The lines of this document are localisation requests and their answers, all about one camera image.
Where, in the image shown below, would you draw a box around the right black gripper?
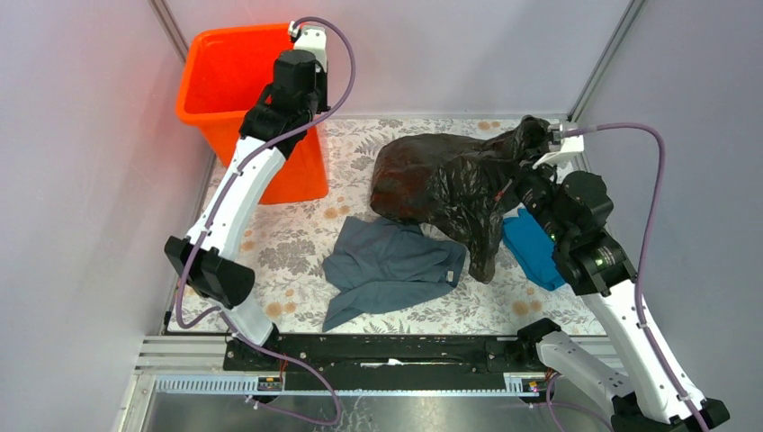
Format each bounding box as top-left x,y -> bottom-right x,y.
482,148 -> 570,246

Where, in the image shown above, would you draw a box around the black plastic trash bag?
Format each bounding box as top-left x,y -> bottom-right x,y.
369,115 -> 550,284

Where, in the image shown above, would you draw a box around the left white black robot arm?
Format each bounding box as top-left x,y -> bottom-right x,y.
165,49 -> 326,370

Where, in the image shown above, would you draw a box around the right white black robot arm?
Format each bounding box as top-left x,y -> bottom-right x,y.
510,165 -> 731,431

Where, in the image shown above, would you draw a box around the orange plastic trash bin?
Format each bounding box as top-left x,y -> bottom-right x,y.
175,22 -> 328,204

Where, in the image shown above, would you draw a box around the teal blue cloth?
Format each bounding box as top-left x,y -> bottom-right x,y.
503,208 -> 566,292

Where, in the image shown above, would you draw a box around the grey-blue cloth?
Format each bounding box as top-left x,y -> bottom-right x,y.
322,217 -> 467,332

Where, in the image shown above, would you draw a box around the floral patterned table mat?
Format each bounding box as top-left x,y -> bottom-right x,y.
238,118 -> 603,336

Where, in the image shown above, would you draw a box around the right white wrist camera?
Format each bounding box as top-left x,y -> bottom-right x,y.
532,121 -> 584,169

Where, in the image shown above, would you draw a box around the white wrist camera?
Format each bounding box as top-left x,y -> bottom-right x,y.
532,121 -> 584,169
288,21 -> 328,73

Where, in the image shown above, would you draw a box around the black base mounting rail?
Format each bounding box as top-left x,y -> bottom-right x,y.
222,319 -> 560,392

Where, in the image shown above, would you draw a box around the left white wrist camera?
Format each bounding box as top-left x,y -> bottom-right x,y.
288,21 -> 328,73

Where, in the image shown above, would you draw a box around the aluminium frame rails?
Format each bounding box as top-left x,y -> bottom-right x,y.
137,335 -> 611,426

